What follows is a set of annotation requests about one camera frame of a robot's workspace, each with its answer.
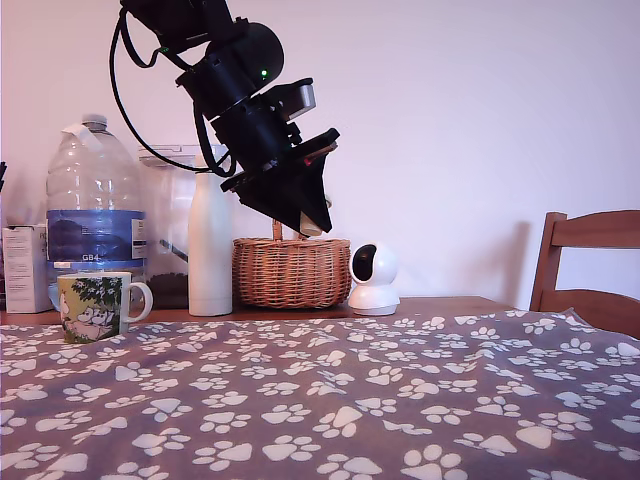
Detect pale coffee capsule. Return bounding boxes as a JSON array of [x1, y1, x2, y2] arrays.
[[298, 210, 322, 237]]

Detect scoop inside container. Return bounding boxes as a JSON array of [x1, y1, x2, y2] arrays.
[[158, 238, 190, 264]]

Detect brown wicker basket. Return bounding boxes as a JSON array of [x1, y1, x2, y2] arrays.
[[231, 217, 353, 310]]

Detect white insulated bottle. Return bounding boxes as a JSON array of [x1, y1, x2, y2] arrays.
[[188, 155, 234, 317]]

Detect clear storage container with lid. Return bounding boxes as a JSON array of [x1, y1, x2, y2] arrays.
[[138, 144, 236, 309]]

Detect large clear water bottle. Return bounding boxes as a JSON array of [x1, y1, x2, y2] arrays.
[[45, 113, 148, 306]]

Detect grey paw print blanket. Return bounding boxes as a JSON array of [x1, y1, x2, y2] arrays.
[[0, 308, 640, 480]]

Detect green cartoon print mug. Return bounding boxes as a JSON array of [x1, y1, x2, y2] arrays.
[[56, 271, 154, 345]]

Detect brown wooden chair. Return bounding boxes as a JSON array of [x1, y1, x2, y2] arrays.
[[529, 209, 640, 342]]

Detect white cardboard box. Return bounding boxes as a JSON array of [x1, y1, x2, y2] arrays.
[[2, 223, 54, 314]]

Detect black cable along gripper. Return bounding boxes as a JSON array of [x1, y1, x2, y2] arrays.
[[191, 97, 239, 179]]

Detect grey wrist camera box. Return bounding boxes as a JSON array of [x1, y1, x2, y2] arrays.
[[259, 78, 319, 122]]

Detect small white round camera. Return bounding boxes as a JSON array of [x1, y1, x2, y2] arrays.
[[347, 241, 401, 317]]

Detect short black cable loop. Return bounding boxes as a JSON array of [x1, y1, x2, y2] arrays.
[[123, 19, 174, 69]]

